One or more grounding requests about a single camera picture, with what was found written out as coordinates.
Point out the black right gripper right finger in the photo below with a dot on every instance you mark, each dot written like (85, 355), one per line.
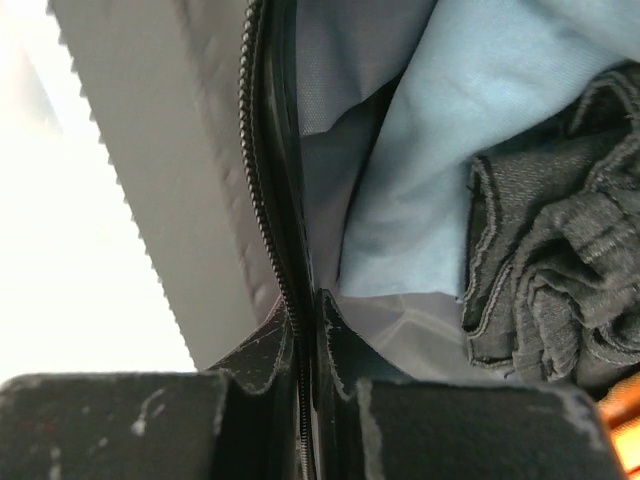
(375, 422)

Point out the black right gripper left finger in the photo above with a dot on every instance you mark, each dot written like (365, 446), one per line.
(236, 420)

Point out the orange white tie-dye garment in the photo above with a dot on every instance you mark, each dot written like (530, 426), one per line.
(620, 410)

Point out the pink hard-shell suitcase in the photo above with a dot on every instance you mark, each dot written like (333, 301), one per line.
(271, 154)

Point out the black denim garment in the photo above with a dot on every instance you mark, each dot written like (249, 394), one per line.
(553, 244)

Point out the light blue grey garment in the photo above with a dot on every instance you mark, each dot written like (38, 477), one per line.
(394, 97)

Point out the slotted grey cable duct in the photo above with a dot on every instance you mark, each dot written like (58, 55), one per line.
(161, 78)

